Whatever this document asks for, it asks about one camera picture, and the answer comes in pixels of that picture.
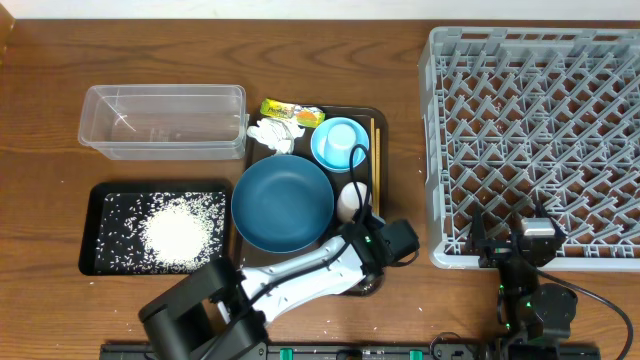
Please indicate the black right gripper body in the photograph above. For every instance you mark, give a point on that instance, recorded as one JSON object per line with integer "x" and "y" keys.
{"x": 496, "y": 253}

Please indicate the pink plastic cup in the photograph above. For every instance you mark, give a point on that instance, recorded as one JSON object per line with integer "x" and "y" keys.
{"x": 350, "y": 199}

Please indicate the light blue plastic cup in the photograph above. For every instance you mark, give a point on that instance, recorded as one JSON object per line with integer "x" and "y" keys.
{"x": 340, "y": 139}

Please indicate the small light blue saucer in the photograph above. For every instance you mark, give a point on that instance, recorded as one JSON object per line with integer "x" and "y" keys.
{"x": 318, "y": 140}

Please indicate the large dark blue plate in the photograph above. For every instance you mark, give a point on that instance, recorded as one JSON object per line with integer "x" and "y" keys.
{"x": 282, "y": 204}

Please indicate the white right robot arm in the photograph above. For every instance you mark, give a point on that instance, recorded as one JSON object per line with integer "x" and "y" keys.
{"x": 537, "y": 316}

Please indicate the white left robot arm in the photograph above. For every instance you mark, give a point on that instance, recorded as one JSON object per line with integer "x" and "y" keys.
{"x": 221, "y": 312}

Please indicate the grey dishwasher rack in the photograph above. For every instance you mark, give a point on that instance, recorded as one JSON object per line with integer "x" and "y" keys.
{"x": 516, "y": 117}

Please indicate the wooden chopstick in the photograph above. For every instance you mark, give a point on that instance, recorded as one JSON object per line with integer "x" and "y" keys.
{"x": 378, "y": 170}
{"x": 372, "y": 138}

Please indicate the dark brown serving tray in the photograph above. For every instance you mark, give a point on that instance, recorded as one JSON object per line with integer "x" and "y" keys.
{"x": 247, "y": 255}

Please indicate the yellow snack wrapper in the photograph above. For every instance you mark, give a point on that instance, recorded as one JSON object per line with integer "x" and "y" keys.
{"x": 306, "y": 116}

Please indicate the crumpled white tissue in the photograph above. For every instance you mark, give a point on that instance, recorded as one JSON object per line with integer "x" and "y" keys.
{"x": 277, "y": 134}

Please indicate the black tray bin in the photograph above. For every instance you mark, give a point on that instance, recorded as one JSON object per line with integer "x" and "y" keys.
{"x": 111, "y": 242}

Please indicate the clear plastic bin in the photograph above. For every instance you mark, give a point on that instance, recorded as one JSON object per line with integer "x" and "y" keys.
{"x": 153, "y": 122}

